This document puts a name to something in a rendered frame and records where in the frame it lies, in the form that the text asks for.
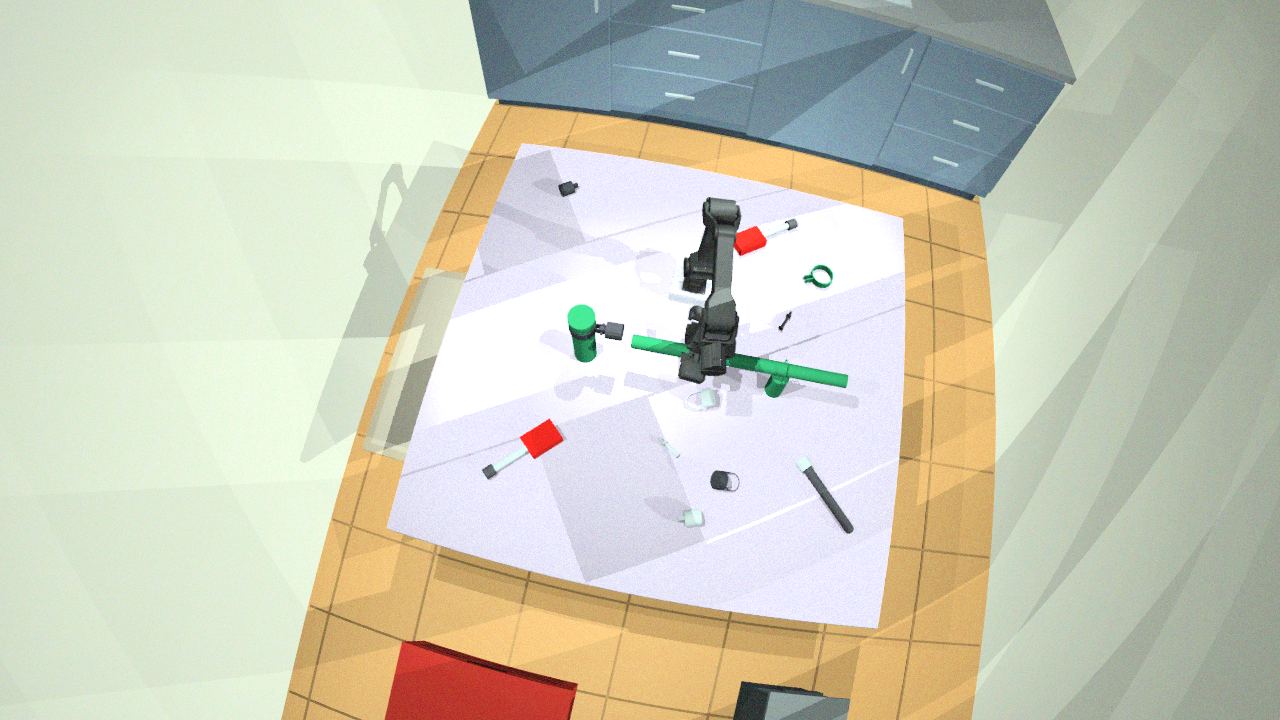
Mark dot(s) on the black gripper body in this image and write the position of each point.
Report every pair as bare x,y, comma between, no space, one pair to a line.
690,369

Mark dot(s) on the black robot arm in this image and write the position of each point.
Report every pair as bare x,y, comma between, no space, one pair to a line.
714,261

